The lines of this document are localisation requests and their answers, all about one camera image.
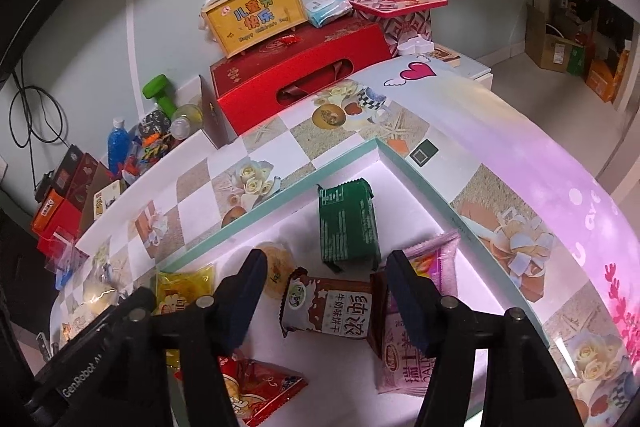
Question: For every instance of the red orange snack packet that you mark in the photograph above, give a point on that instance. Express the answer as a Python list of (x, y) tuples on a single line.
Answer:
[(265, 387)]

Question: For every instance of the blue wet wipes pack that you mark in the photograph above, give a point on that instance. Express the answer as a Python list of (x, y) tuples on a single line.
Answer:
[(327, 9)]

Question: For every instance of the cream snack packet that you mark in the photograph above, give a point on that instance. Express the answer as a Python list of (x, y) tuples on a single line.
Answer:
[(80, 327)]

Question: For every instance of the brown milk biscuit packet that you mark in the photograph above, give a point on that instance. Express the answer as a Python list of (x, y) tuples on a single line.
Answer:
[(330, 307)]

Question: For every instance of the jelly cup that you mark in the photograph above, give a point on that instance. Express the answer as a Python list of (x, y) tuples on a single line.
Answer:
[(276, 269)]

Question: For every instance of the black power adapter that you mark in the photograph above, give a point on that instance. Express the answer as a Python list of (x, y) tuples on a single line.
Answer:
[(45, 187)]

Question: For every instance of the red patterned tin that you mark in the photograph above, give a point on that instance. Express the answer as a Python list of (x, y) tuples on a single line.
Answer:
[(395, 7)]

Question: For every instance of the pink snack packet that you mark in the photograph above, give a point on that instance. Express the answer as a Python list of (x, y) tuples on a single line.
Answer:
[(450, 267)]

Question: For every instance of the red gift box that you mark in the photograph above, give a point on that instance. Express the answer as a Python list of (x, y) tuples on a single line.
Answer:
[(300, 77)]

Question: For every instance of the black patterned toy bag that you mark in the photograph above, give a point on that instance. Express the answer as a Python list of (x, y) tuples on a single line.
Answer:
[(155, 124)]

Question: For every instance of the teal rimmed white tray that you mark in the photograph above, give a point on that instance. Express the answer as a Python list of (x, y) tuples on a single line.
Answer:
[(305, 227)]

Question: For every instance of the small blue packet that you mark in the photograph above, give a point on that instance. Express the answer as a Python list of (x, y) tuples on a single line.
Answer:
[(62, 281)]

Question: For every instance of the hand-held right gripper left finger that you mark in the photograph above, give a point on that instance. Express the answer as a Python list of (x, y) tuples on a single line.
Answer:
[(245, 302)]

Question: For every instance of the green dumbbell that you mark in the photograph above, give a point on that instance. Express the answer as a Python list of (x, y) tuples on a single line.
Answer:
[(162, 94)]

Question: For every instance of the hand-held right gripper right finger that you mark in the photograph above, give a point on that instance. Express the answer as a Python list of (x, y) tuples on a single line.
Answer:
[(407, 297)]

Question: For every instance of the open cardboard box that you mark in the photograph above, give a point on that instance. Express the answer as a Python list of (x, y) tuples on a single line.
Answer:
[(215, 117)]

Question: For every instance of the clear bag of bread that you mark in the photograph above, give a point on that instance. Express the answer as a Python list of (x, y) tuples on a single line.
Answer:
[(102, 287)]

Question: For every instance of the white plastic object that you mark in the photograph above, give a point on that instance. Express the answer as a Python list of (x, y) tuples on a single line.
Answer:
[(415, 46)]

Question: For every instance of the brown heart print box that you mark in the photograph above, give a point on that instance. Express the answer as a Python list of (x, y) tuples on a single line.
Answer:
[(85, 179)]

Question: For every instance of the yellow snack packet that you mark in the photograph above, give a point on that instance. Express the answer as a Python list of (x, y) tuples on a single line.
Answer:
[(185, 289)]

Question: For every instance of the blue bottle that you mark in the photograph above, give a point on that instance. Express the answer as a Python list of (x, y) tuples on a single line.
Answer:
[(119, 144)]

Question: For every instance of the orange box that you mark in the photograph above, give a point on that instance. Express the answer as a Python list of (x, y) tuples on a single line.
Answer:
[(47, 209)]

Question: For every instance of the clear jar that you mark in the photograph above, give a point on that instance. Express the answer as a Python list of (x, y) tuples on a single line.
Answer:
[(186, 122)]

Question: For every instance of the clear plastic box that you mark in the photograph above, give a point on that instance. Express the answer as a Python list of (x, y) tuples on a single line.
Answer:
[(60, 252)]

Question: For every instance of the yellow white card box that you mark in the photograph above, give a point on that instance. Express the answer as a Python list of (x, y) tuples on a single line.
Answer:
[(107, 199)]

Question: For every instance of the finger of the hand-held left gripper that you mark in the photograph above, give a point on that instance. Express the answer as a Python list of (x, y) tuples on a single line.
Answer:
[(135, 298)]

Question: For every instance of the brown storage cartons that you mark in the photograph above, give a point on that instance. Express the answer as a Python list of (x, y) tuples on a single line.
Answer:
[(575, 52)]

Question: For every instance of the colourful small toys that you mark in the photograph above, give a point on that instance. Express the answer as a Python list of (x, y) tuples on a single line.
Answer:
[(145, 154)]

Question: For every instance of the dark green snack packet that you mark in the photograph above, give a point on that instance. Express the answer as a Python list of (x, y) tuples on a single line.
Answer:
[(350, 227)]

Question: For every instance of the dark flat box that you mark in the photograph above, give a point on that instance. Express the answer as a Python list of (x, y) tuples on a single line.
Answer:
[(67, 169)]

